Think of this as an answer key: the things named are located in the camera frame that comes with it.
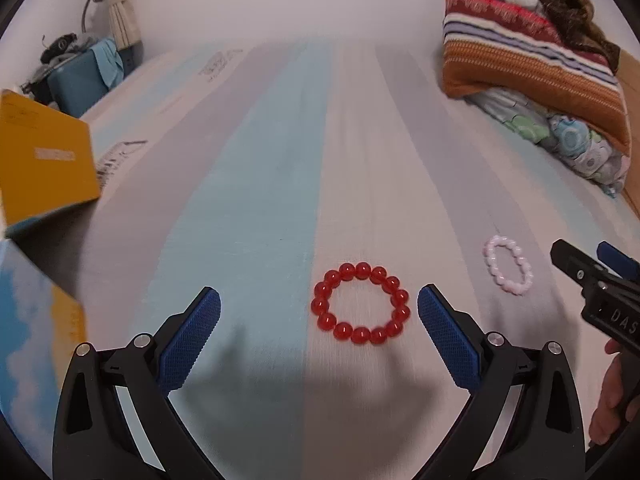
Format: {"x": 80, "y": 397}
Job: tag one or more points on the striped bed sheet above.
{"x": 280, "y": 160}

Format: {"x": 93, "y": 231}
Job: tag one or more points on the person's right hand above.
{"x": 607, "y": 400}

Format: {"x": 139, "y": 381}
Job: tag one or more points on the black bag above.
{"x": 60, "y": 45}

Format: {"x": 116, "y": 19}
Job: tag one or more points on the blue and yellow cardboard box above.
{"x": 45, "y": 170}

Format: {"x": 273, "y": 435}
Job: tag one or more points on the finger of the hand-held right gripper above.
{"x": 617, "y": 260}
{"x": 575, "y": 262}

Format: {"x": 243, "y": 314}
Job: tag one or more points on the striped orange pillow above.
{"x": 525, "y": 60}

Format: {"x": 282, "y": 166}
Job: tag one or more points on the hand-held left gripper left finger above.
{"x": 192, "y": 340}

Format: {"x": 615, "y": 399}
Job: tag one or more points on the beige curtain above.
{"x": 122, "y": 20}

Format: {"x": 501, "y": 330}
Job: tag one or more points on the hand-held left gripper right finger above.
{"x": 447, "y": 340}

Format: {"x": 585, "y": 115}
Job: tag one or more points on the blue suitcase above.
{"x": 75, "y": 85}

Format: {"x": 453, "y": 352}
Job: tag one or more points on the brown fleece blanket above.
{"x": 565, "y": 5}

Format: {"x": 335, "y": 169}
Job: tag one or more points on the floral quilt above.
{"x": 575, "y": 140}

